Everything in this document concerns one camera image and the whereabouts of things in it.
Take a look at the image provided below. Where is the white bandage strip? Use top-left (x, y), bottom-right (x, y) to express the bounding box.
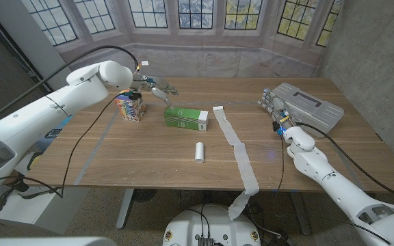
top-left (212, 105), bottom-right (261, 221)

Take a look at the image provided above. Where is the white bandage roll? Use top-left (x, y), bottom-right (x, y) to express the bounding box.
top-left (194, 141), bottom-right (205, 163)

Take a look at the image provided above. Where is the black white sneaker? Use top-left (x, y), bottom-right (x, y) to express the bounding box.
top-left (17, 184), bottom-right (53, 200)

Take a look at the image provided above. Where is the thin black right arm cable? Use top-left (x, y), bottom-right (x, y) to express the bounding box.
top-left (276, 133), bottom-right (286, 192)

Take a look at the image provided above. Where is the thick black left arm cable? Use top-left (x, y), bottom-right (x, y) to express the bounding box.
top-left (0, 45), bottom-right (140, 128)

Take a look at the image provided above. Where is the grey clamshell container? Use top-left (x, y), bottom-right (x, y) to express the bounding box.
top-left (272, 82), bottom-right (345, 139)

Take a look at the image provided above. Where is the colourful block print box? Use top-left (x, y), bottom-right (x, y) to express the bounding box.
top-left (114, 89), bottom-right (148, 122)

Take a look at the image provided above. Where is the printed window backdrop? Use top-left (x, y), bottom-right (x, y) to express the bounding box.
top-left (21, 0), bottom-right (345, 79)

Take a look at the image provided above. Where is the green cardboard package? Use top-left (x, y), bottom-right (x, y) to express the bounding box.
top-left (163, 106), bottom-right (210, 132)

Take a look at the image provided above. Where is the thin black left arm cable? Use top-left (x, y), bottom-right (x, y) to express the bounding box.
top-left (0, 94), bottom-right (121, 199)

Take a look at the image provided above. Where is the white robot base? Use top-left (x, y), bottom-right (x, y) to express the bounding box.
top-left (162, 204), bottom-right (262, 246)

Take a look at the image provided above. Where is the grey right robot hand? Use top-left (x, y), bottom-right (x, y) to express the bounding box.
top-left (257, 87), bottom-right (296, 133)

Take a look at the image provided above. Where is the grey table leg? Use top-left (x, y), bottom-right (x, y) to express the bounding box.
top-left (289, 191), bottom-right (313, 236)
top-left (116, 189), bottom-right (135, 230)

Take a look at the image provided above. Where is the short grey tape line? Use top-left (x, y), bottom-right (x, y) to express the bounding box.
top-left (73, 108), bottom-right (120, 186)

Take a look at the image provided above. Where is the blue mat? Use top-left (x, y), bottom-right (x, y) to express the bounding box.
top-left (36, 115), bottom-right (74, 151)

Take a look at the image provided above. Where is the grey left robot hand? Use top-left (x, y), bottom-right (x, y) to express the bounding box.
top-left (130, 73), bottom-right (180, 109)

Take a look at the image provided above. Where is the white robot torso cover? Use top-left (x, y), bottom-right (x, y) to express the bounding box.
top-left (0, 237), bottom-right (118, 246)

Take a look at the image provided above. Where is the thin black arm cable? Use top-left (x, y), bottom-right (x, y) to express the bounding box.
top-left (276, 133), bottom-right (286, 192)
top-left (0, 94), bottom-right (121, 199)

